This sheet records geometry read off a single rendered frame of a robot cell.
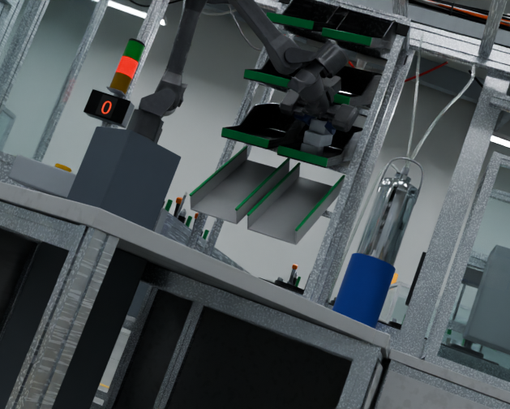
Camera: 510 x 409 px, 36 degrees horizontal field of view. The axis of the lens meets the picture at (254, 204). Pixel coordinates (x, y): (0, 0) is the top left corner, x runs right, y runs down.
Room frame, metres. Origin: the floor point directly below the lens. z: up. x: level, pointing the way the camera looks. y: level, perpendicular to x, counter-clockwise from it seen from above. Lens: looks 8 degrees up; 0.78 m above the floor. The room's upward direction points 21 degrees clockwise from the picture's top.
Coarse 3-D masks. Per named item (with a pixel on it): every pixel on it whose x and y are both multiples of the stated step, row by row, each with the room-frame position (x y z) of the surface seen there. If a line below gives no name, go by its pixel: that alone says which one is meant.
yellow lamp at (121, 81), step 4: (116, 72) 2.19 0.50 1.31; (120, 72) 2.19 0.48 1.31; (116, 76) 2.19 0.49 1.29; (120, 76) 2.18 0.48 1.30; (124, 76) 2.19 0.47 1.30; (128, 76) 2.19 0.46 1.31; (112, 80) 2.20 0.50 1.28; (116, 80) 2.19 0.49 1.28; (120, 80) 2.18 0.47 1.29; (124, 80) 2.19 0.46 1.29; (128, 80) 2.20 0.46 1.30; (112, 84) 2.19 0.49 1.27; (116, 84) 2.18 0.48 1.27; (120, 84) 2.19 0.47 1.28; (124, 84) 2.19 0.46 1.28; (128, 84) 2.20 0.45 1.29; (116, 88) 2.18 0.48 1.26; (120, 88) 2.19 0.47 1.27; (124, 88) 2.19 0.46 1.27; (124, 92) 2.20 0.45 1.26
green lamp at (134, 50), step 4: (128, 44) 2.19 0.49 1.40; (132, 44) 2.18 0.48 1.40; (136, 44) 2.18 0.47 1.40; (140, 44) 2.19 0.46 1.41; (128, 48) 2.19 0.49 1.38; (132, 48) 2.18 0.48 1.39; (136, 48) 2.19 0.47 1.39; (140, 48) 2.19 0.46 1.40; (124, 52) 2.19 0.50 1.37; (128, 52) 2.19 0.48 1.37; (132, 52) 2.18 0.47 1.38; (136, 52) 2.19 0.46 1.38; (140, 52) 2.20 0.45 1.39; (128, 56) 2.19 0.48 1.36; (132, 56) 2.19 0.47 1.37; (136, 56) 2.19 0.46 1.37; (140, 56) 2.20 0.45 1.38; (136, 60) 2.20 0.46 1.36
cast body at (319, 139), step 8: (312, 120) 1.85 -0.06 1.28; (320, 120) 1.84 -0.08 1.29; (312, 128) 1.85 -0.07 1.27; (320, 128) 1.84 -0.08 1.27; (312, 136) 1.85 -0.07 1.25; (320, 136) 1.83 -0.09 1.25; (328, 136) 1.86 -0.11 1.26; (312, 144) 1.85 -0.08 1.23; (320, 144) 1.84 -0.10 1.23; (328, 144) 1.88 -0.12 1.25
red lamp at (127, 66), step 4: (124, 56) 2.19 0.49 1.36; (120, 60) 2.20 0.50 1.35; (124, 60) 2.19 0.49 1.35; (128, 60) 2.18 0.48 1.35; (132, 60) 2.19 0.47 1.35; (120, 64) 2.19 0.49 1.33; (124, 64) 2.18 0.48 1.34; (128, 64) 2.18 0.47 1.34; (132, 64) 2.19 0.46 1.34; (136, 64) 2.20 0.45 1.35; (120, 68) 2.19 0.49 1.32; (124, 68) 2.18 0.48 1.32; (128, 68) 2.19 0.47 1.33; (132, 68) 2.19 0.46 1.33; (124, 72) 2.18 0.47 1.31; (128, 72) 2.19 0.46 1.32; (132, 72) 2.20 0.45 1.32; (132, 76) 2.21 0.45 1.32
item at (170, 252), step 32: (0, 192) 1.39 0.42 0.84; (32, 192) 1.30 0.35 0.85; (96, 224) 1.15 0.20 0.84; (128, 224) 1.18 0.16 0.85; (160, 256) 1.29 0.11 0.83; (192, 256) 1.27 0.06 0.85; (224, 288) 1.65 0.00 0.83; (256, 288) 1.37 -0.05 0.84; (320, 320) 1.49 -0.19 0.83; (352, 320) 1.55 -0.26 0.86
